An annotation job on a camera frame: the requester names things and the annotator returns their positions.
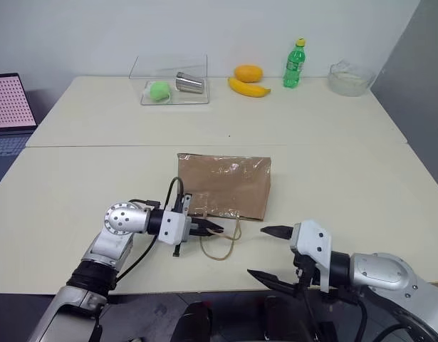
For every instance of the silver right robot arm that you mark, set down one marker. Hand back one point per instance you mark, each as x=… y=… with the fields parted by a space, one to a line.
x=379 y=274

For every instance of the steel cup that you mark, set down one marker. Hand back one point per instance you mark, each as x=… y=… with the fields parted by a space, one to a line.
x=188 y=82

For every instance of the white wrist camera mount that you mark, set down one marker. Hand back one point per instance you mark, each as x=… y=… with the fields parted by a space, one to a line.
x=171 y=226
x=316 y=242

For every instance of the brown paper bag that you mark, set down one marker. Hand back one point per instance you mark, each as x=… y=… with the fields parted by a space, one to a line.
x=222 y=189

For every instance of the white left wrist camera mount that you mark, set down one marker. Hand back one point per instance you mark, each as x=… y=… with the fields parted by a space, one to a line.
x=171 y=226

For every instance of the clear plastic box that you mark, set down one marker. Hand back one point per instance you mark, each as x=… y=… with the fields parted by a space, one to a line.
x=176 y=80

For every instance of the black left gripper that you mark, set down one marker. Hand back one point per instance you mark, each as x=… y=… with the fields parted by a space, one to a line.
x=188 y=231

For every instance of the laptop with pink screen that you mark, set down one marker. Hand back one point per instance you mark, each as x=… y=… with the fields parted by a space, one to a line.
x=8 y=107

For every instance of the orange mango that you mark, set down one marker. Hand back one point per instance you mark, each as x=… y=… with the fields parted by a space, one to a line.
x=248 y=73

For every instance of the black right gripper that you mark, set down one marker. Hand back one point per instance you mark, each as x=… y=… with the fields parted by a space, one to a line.
x=307 y=267

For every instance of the green ball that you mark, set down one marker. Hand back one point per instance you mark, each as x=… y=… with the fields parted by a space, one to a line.
x=159 y=91

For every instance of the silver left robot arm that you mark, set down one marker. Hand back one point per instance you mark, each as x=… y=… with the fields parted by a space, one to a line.
x=121 y=218

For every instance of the yellow banana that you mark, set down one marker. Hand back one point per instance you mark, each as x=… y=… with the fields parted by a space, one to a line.
x=248 y=89

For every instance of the dark rounded shape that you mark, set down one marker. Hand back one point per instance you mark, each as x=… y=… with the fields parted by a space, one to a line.
x=194 y=322

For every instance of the green soda bottle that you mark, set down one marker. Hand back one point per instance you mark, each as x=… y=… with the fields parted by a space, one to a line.
x=294 y=67

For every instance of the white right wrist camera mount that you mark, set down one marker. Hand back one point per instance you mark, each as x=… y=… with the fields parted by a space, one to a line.
x=316 y=242

